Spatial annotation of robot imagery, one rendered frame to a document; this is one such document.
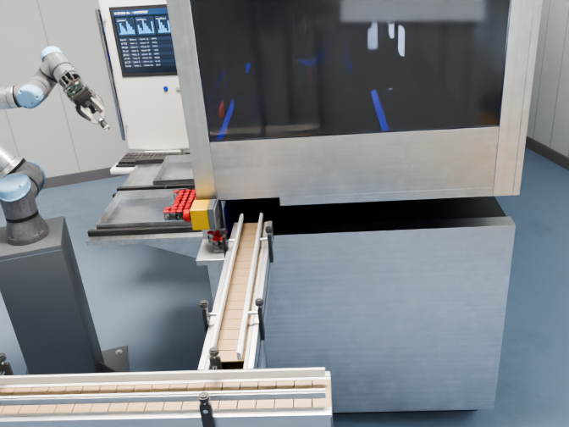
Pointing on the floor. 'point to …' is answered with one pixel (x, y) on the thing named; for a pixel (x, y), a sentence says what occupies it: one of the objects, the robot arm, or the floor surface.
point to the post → (195, 112)
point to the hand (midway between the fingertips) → (100, 119)
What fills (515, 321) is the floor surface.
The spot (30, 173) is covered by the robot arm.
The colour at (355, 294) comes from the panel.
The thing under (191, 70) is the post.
